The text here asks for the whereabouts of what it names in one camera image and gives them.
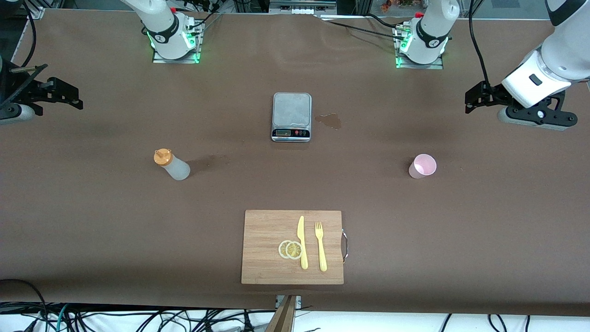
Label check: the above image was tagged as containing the pink plastic cup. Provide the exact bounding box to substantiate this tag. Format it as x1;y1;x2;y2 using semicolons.
408;154;437;179

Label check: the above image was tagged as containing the sauce bottle with orange cap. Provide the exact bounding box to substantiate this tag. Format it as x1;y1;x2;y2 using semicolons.
153;148;191;181

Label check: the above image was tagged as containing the brown table cover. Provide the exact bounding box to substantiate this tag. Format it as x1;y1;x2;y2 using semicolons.
0;8;590;317

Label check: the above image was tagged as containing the grey digital kitchen scale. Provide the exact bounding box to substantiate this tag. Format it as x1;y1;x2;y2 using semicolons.
271;92;313;143

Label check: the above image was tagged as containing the grey power strip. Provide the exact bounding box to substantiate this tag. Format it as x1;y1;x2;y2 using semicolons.
269;0;338;15

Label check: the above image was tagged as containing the yellow plastic fork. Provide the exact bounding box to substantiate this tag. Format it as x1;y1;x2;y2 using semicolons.
315;221;328;272

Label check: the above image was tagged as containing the yellow plastic knife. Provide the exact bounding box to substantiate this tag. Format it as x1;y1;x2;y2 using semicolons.
297;215;308;270

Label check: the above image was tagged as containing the wooden cutting board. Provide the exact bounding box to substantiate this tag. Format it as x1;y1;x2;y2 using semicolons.
241;210;345;285

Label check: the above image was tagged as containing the wooden beam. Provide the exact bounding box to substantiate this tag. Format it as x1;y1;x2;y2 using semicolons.
265;295;296;332

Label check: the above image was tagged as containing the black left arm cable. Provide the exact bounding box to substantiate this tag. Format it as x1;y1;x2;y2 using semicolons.
469;0;491;88

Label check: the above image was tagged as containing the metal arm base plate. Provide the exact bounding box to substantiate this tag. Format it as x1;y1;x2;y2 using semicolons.
395;28;444;70
152;21;202;64

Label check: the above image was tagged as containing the short black table cable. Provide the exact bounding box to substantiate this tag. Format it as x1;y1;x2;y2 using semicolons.
366;13;401;29

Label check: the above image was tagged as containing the long black table cable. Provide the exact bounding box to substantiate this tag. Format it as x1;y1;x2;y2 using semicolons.
320;18;404;40

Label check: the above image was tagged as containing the teal floor cable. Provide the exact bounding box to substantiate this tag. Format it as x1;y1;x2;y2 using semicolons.
44;303;70;332

